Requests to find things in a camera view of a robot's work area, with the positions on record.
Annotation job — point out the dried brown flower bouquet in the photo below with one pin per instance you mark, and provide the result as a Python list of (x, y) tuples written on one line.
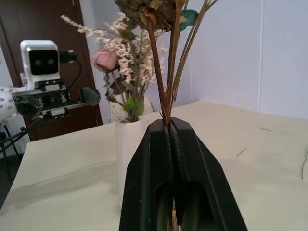
[(157, 65)]

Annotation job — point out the pink rose cream sprig bouquet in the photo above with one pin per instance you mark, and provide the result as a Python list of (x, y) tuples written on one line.
[(134, 60)]

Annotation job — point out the black stand legs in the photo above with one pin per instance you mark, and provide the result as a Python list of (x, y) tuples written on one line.
[(9, 142)]

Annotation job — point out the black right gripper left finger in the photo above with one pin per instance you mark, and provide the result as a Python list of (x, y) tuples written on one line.
[(140, 183)]

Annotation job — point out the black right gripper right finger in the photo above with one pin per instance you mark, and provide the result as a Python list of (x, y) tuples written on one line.
[(204, 183)]

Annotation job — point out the small dry twig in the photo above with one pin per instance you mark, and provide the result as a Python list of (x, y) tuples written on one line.
[(265, 129), (304, 163), (241, 152)]

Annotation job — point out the white perforated round object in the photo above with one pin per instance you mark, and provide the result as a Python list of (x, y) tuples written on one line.
[(6, 103)]

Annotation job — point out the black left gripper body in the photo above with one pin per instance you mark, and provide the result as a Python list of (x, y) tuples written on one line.
[(53, 96)]

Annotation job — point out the tall white vase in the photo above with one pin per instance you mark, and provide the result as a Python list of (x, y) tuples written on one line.
[(125, 154)]

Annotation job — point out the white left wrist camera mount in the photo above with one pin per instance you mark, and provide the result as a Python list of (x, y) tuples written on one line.
[(39, 60)]

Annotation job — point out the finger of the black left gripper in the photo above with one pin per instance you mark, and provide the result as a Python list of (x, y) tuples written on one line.
[(27, 107), (90, 96)]

